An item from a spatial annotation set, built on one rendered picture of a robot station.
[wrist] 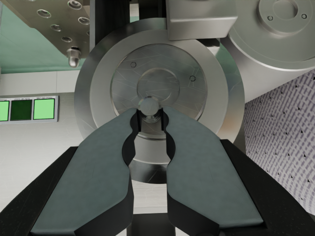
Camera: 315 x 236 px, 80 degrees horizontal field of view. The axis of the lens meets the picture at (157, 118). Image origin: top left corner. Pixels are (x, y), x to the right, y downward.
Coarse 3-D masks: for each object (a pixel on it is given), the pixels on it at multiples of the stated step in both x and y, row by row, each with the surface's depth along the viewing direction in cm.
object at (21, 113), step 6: (12, 102) 50; (18, 102) 50; (24, 102) 50; (30, 102) 50; (12, 108) 50; (18, 108) 49; (24, 108) 49; (30, 108) 49; (12, 114) 49; (18, 114) 49; (24, 114) 49
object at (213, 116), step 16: (144, 32) 16; (160, 32) 16; (112, 48) 16; (128, 48) 16; (192, 48) 16; (112, 64) 16; (208, 64) 16; (96, 80) 16; (208, 80) 16; (224, 80) 16; (96, 96) 16; (208, 96) 15; (224, 96) 15; (96, 112) 15; (112, 112) 15; (208, 112) 15; (224, 112) 15; (144, 144) 15; (160, 144) 15; (144, 160) 15; (160, 160) 15
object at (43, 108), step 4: (36, 100) 50; (40, 100) 50; (44, 100) 50; (48, 100) 50; (52, 100) 50; (36, 104) 50; (40, 104) 50; (44, 104) 50; (48, 104) 49; (52, 104) 49; (36, 108) 49; (40, 108) 49; (44, 108) 49; (48, 108) 49; (52, 108) 49; (36, 112) 49; (40, 112) 49; (44, 112) 49; (48, 112) 49; (52, 112) 49; (36, 116) 49; (40, 116) 49; (44, 116) 49; (48, 116) 49; (52, 116) 49
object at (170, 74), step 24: (144, 48) 15; (168, 48) 15; (120, 72) 15; (144, 72) 15; (168, 72) 15; (192, 72) 14; (120, 96) 14; (144, 96) 15; (168, 96) 14; (192, 96) 14
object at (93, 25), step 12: (96, 0) 19; (108, 0) 24; (120, 0) 33; (96, 12) 19; (108, 12) 24; (120, 12) 32; (96, 24) 19; (108, 24) 23; (120, 24) 32; (96, 36) 18
